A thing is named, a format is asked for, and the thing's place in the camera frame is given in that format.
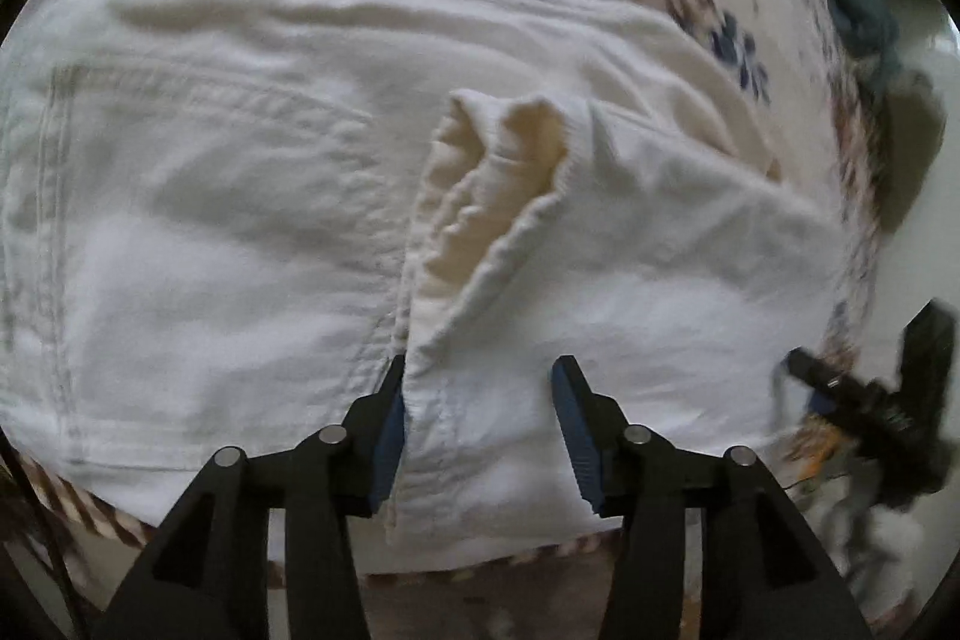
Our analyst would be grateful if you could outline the white denim pants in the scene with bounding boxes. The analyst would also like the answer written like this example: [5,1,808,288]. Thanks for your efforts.
[2,0,844,572]

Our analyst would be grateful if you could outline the dark teal garment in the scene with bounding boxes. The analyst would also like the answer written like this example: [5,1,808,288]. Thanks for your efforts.
[828,0,900,96]

